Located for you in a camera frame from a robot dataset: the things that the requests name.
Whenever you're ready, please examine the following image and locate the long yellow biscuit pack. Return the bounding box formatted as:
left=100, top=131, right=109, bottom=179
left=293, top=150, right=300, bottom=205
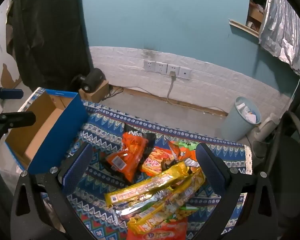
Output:
left=104, top=161, right=189, bottom=207

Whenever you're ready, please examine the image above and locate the white wall socket strip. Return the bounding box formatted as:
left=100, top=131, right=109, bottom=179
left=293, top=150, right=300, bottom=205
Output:
left=143, top=60, right=191, bottom=80

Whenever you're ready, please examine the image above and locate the orange green rice cracker bag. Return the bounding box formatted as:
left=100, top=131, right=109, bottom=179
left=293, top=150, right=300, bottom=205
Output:
left=168, top=141, right=199, bottom=168

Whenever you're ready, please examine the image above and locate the silver foil snack pack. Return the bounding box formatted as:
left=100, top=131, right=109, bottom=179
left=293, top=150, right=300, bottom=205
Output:
left=112, top=187, right=173, bottom=220

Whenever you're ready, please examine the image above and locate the wooden window sill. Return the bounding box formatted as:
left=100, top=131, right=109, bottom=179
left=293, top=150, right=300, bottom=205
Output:
left=229, top=19, right=259, bottom=38

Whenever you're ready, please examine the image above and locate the blue cardboard box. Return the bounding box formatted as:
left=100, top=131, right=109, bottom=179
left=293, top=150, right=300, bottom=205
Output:
left=5, top=88, right=88, bottom=174

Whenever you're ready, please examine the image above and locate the light blue trash bin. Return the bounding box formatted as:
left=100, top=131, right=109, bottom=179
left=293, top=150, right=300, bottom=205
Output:
left=221, top=96, right=261, bottom=141

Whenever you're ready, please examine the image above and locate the grey power cable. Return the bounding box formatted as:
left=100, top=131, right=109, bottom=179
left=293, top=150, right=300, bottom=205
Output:
left=167, top=71, right=177, bottom=100

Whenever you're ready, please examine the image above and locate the black speaker on box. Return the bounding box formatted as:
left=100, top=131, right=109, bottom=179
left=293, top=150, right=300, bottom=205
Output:
left=79, top=68, right=106, bottom=93

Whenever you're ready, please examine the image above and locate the patterned blue tablecloth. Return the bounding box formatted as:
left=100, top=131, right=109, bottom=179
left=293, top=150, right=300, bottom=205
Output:
left=66, top=101, right=252, bottom=239

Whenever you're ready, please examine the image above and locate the black office chair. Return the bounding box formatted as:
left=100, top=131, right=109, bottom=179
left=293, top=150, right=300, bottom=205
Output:
left=257, top=85, right=300, bottom=224

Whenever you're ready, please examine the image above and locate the orange black octopus snack bag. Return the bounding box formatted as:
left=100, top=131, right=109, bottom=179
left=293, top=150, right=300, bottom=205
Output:
left=101, top=124, right=156, bottom=185

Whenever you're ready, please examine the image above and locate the black curtain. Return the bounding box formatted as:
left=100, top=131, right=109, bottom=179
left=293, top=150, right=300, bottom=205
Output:
left=7, top=0, right=91, bottom=92

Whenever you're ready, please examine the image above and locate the green broad bean bag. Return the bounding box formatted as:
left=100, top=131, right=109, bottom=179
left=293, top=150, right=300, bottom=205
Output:
left=173, top=204, right=199, bottom=220

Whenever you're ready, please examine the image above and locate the orange fries snack bag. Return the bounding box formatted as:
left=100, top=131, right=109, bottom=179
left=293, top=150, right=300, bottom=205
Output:
left=140, top=147, right=174, bottom=177

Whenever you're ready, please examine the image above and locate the white pipe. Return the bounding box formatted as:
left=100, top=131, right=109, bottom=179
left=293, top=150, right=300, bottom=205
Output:
left=247, top=113, right=280, bottom=143

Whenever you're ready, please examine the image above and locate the silver foil curtain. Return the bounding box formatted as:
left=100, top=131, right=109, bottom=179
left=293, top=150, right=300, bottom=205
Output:
left=259, top=0, right=300, bottom=76

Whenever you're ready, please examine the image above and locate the red shrimp chips bag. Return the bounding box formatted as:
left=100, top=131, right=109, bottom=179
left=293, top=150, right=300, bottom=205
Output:
left=127, top=217, right=187, bottom=240

